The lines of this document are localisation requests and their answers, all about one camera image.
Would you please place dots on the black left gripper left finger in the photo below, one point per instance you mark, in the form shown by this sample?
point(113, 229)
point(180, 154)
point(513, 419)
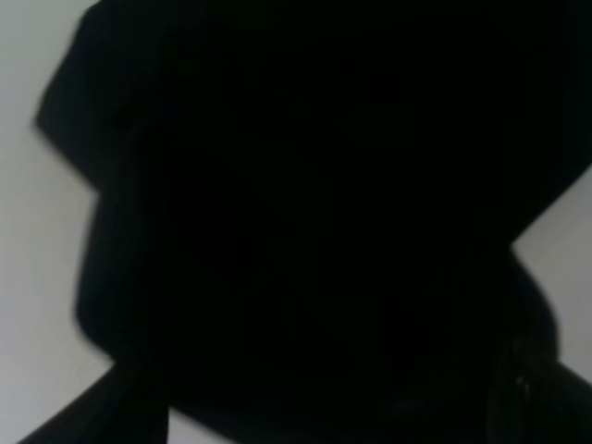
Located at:
point(129, 404)

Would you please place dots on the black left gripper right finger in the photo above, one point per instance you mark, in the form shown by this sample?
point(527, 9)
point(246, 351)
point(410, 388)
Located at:
point(536, 399)

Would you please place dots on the black printed t-shirt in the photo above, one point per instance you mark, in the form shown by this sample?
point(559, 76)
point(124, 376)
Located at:
point(306, 209)

